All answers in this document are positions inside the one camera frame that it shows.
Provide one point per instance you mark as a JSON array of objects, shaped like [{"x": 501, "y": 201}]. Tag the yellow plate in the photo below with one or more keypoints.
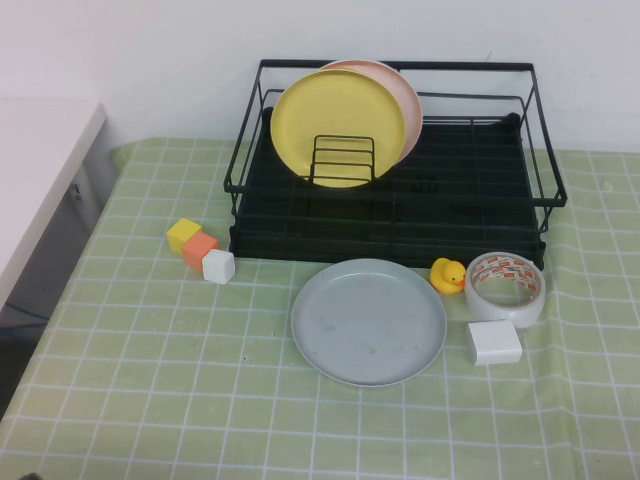
[{"x": 320, "y": 115}]

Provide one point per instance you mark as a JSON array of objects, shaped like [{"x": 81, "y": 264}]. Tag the yellow cube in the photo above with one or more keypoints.
[{"x": 182, "y": 235}]

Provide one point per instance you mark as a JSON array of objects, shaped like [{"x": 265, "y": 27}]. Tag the yellow rubber duck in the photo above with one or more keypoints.
[{"x": 449, "y": 276}]

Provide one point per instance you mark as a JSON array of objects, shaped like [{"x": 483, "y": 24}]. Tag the green checked tablecloth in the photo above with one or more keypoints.
[{"x": 150, "y": 375}]

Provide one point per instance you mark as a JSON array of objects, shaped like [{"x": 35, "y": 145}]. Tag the orange cube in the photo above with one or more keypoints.
[{"x": 197, "y": 250}]

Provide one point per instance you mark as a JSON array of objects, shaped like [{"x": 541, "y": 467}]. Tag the pink plate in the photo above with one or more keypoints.
[{"x": 407, "y": 100}]

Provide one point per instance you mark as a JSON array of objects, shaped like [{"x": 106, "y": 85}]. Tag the white rectangular box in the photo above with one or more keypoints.
[{"x": 495, "y": 342}]

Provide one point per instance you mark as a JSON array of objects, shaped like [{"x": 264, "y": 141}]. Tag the white cube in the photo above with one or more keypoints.
[{"x": 218, "y": 267}]

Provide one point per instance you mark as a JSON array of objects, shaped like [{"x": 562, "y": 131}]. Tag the grey plate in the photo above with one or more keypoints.
[{"x": 367, "y": 325}]

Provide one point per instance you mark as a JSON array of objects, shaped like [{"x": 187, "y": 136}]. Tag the white tape roll red print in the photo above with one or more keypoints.
[{"x": 500, "y": 307}]

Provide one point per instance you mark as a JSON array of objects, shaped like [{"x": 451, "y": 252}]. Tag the black plastic drip tray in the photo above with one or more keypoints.
[{"x": 450, "y": 220}]

